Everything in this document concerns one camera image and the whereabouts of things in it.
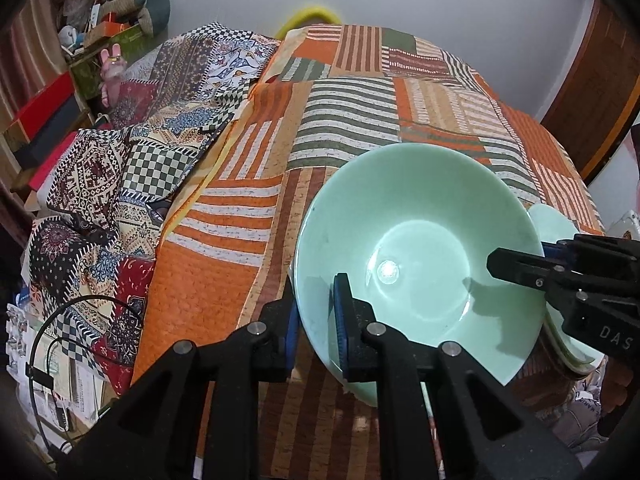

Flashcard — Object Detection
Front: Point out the pile of papers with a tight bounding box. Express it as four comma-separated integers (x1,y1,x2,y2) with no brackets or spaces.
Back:
4,300,108,428

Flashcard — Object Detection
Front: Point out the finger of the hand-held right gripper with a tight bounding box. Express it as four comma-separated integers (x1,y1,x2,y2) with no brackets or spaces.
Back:
541,239,578,262
486,247,563,293

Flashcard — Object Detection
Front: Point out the green bowl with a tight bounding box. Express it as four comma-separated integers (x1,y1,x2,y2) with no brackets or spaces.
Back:
292,143,547,408

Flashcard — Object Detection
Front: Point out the black cable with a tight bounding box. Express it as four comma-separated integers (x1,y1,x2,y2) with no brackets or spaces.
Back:
26,295,153,463

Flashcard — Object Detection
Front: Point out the person's right hand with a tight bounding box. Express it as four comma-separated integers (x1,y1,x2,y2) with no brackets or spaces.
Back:
597,357,633,438

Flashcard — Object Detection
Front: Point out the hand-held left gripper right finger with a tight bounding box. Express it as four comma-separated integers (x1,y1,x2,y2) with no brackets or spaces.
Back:
331,272,585,480

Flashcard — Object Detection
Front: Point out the grey green stuffed toy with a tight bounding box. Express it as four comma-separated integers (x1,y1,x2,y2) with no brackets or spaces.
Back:
97,0,172,37

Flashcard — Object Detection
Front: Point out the checkered patterned patchwork quilt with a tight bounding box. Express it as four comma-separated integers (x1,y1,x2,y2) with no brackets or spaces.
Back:
22,22,281,397

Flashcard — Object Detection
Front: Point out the pink rabbit toy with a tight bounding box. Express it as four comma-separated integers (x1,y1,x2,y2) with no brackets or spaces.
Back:
99,43,129,108

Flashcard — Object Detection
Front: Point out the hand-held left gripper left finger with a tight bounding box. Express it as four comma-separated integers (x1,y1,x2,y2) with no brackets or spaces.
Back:
57,280,302,480

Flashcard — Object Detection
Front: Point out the orange striped patchwork blanket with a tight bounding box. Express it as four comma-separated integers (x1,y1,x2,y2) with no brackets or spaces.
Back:
129,23,607,480

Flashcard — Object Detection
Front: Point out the black flat box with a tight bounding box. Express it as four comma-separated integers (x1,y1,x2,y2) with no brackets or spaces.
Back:
14,96,95,170

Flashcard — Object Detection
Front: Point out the green plate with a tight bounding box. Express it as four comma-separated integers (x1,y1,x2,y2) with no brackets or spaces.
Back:
527,203,607,371

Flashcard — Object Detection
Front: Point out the white printed clothing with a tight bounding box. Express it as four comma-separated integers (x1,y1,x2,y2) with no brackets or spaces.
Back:
547,379,610,453

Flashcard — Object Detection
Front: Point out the brown wooden door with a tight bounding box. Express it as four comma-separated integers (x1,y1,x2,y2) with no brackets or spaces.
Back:
540,0,640,187

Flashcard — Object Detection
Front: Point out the yellow plastic object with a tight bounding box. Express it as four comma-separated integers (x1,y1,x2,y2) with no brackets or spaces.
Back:
276,6,342,42

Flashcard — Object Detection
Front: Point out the green cardboard box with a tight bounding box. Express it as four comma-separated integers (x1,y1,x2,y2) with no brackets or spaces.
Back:
69,21,153,102

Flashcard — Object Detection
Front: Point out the red flat box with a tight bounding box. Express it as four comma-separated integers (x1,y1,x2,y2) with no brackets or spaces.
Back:
4,72,76,137

